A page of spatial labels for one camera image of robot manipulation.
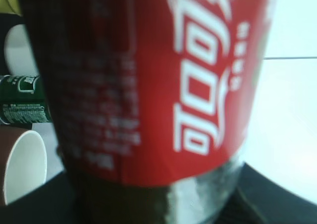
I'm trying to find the cola bottle red label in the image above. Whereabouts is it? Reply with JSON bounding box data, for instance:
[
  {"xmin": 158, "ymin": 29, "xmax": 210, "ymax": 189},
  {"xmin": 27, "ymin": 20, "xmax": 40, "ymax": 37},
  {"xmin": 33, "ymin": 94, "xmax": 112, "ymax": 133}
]
[{"xmin": 19, "ymin": 0, "xmax": 276, "ymax": 224}]

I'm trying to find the red ceramic mug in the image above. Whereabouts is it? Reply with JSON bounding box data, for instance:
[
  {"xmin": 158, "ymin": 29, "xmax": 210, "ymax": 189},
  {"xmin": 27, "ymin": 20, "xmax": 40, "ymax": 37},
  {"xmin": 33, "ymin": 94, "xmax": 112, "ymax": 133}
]
[{"xmin": 0, "ymin": 125, "xmax": 48, "ymax": 206}]

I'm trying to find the clear water bottle green label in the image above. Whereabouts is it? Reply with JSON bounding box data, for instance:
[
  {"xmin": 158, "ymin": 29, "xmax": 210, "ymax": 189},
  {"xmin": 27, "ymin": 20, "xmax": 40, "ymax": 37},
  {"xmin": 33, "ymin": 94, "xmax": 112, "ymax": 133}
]
[{"xmin": 0, "ymin": 75, "xmax": 52, "ymax": 125}]

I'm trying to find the white ceramic mug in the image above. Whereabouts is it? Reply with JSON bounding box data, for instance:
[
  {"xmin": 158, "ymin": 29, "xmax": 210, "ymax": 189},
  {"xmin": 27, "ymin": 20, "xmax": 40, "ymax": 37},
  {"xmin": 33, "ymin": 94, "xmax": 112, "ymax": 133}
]
[{"xmin": 4, "ymin": 24, "xmax": 39, "ymax": 76}]

